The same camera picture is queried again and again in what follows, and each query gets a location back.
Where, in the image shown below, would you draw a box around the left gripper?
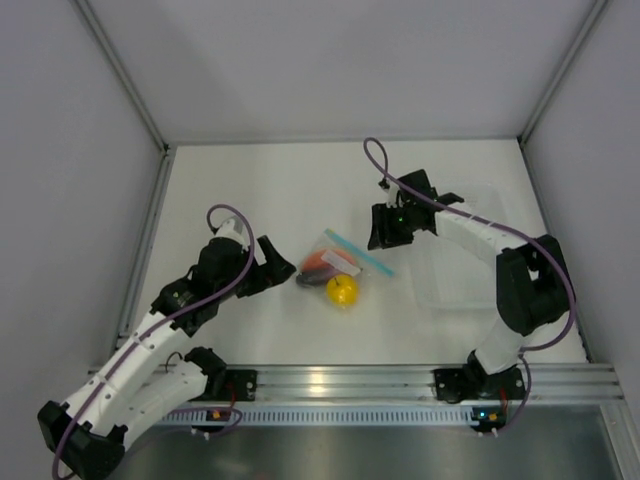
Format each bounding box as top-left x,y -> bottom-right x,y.
215,235 -> 295,302

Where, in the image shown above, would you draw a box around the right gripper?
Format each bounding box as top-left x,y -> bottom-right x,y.
368,202 -> 417,251

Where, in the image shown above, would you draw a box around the clear zip top bag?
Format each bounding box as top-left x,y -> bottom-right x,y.
295,228 -> 398,311

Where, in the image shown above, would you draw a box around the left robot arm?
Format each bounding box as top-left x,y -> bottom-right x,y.
37,232 -> 296,479

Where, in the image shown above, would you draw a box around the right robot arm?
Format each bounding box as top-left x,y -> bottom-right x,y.
367,170 -> 575,404

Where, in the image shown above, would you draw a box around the orange fake fruit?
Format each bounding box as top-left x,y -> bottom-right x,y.
300,248 -> 357,272

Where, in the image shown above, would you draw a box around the purple fake eggplant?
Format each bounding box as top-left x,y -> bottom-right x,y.
295,267 -> 338,288

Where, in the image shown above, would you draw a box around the clear plastic basket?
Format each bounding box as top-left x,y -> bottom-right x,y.
409,182 -> 507,311

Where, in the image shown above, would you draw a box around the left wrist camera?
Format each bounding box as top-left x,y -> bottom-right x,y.
214,216 -> 248,248

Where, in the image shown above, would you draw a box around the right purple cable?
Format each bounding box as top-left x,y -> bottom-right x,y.
363,137 -> 577,351

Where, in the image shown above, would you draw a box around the white slotted cable duct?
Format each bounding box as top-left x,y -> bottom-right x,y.
159,404 -> 504,427

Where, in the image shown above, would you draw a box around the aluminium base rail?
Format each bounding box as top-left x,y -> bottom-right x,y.
196,363 -> 624,405

